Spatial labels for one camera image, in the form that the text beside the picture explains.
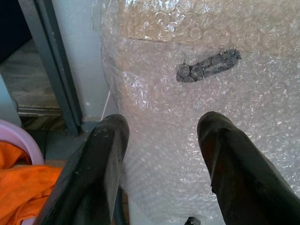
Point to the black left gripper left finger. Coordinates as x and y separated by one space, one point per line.
93 168

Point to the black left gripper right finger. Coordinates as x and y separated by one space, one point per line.
243 178

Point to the orange cloth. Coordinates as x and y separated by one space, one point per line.
23 185

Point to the pink plastic basin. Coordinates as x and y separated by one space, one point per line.
24 140

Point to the bubble-wrapped cardboard box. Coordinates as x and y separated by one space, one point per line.
187 77

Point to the grey metal door frame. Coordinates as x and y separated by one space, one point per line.
56 68

